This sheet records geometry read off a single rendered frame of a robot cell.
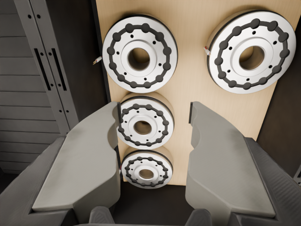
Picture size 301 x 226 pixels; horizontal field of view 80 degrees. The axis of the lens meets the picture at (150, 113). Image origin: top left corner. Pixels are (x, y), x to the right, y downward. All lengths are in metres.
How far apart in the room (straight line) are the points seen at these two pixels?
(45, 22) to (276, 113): 0.32
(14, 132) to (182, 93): 0.36
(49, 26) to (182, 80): 0.19
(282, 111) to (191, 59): 0.15
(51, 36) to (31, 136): 0.29
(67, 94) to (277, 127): 0.29
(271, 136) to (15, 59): 0.43
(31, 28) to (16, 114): 0.25
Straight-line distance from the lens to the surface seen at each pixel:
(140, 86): 0.27
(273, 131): 0.34
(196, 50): 0.28
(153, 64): 0.25
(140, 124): 0.33
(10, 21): 0.36
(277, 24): 0.27
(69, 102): 0.23
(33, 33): 0.22
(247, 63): 0.29
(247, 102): 0.33
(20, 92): 0.40
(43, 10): 0.21
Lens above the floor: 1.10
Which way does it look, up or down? 58 degrees down
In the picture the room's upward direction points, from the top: 169 degrees counter-clockwise
